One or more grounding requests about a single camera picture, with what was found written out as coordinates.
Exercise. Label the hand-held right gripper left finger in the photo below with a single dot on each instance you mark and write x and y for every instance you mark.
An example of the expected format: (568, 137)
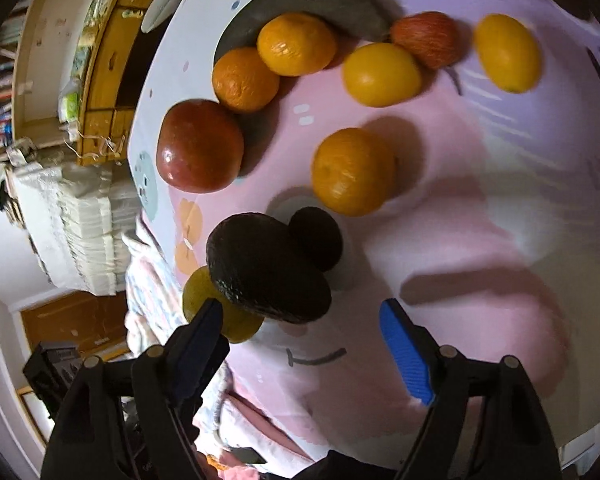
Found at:
(209, 332)

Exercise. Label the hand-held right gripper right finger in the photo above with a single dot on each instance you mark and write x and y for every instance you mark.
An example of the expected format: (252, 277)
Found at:
(405, 350)

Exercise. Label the large dark avocado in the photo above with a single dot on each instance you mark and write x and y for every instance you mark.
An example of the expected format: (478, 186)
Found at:
(267, 270)

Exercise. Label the orange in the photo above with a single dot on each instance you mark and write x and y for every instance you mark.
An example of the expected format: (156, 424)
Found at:
(296, 44)
(244, 80)
(354, 171)

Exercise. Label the dark overripe banana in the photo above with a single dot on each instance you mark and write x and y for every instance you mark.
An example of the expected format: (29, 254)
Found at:
(330, 5)

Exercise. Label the greenish yellow lemon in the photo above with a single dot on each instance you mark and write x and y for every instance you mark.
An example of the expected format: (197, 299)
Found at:
(200, 300)

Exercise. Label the brown wooden door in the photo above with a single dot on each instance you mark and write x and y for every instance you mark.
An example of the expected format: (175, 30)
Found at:
(70, 315)

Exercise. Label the floral quilt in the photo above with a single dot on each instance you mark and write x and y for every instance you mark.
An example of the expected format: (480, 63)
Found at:
(150, 285)

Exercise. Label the lace cloth covered cabinet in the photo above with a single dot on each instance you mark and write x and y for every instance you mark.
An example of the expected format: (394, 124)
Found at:
(80, 230)

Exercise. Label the small dark avocado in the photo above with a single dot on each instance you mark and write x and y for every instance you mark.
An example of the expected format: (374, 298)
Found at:
(320, 237)

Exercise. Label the large red apple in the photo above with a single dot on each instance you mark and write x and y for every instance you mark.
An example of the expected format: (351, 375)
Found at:
(200, 146)

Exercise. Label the wooden desk with drawers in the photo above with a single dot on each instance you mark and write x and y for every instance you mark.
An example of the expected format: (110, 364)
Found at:
(97, 130)

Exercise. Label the wooden bookshelf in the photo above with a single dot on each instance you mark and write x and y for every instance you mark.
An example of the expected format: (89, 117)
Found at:
(35, 60)

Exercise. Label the small red apple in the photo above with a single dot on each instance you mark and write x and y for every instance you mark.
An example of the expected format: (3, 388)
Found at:
(426, 39)

